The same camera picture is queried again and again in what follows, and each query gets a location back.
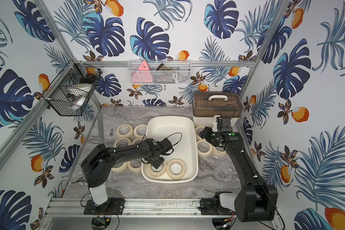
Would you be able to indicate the white mesh wall basket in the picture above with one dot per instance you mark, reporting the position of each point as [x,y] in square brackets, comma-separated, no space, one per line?
[164,71]

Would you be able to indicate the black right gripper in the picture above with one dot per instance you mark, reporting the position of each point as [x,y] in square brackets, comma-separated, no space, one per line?
[205,133]

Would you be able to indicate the brown lidded storage case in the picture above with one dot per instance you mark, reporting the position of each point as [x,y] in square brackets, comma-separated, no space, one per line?
[207,105]

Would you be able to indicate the perforated metal DIN rail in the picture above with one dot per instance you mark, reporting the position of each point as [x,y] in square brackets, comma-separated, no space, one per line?
[100,129]

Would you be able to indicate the cream tape roll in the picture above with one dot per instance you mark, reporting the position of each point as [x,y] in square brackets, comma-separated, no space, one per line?
[137,141]
[204,149]
[135,166]
[125,131]
[157,172]
[122,142]
[118,168]
[176,169]
[198,131]
[219,151]

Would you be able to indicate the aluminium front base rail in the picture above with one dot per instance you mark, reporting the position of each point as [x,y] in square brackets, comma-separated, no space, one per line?
[133,207]

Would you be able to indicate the pink triangle in basket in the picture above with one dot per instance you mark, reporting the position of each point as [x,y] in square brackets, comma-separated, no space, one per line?
[142,75]

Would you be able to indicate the white object in black basket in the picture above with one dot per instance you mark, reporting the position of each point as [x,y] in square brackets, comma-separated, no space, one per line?
[77,94]

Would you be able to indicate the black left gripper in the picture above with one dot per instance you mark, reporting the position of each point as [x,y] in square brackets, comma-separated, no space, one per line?
[156,160]

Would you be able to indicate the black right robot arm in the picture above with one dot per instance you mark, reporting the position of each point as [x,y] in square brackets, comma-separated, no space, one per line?
[256,201]

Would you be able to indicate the black wire basket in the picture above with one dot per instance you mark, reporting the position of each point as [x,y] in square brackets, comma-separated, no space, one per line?
[72,73]

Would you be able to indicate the white plastic storage tray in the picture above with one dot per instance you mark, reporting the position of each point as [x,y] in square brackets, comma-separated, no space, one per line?
[180,131]

